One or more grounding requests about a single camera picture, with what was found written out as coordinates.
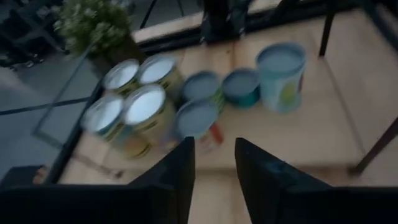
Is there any green dotted can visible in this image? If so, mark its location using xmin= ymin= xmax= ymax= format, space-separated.
xmin=182 ymin=70 xmax=225 ymax=113

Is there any mixed vegetables can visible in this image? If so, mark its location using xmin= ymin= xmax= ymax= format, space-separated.
xmin=255 ymin=42 xmax=308 ymax=114

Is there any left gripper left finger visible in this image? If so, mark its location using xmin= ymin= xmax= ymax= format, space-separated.
xmin=0 ymin=136 xmax=196 ymax=224

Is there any tall peaches can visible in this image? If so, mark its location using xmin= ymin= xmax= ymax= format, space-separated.
xmin=81 ymin=93 xmax=125 ymax=147

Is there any wooden shelf with black frame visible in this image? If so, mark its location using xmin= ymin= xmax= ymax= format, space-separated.
xmin=30 ymin=0 xmax=398 ymax=187

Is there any black aluminium table frame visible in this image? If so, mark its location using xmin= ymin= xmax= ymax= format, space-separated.
xmin=133 ymin=0 xmax=398 ymax=55

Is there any tall yellow labelled can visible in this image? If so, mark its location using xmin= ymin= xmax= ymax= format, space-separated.
xmin=136 ymin=54 xmax=184 ymax=103
xmin=102 ymin=58 xmax=141 ymax=96
xmin=119 ymin=83 xmax=178 ymax=159

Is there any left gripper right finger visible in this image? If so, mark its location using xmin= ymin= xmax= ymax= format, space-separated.
xmin=234 ymin=136 xmax=398 ymax=224

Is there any short teal can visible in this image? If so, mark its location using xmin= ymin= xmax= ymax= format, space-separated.
xmin=221 ymin=68 xmax=261 ymax=109

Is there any potted green plant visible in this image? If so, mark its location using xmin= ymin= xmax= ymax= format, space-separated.
xmin=51 ymin=0 xmax=147 ymax=77

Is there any red tomato can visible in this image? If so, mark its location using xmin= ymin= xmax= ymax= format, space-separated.
xmin=174 ymin=99 xmax=225 ymax=153

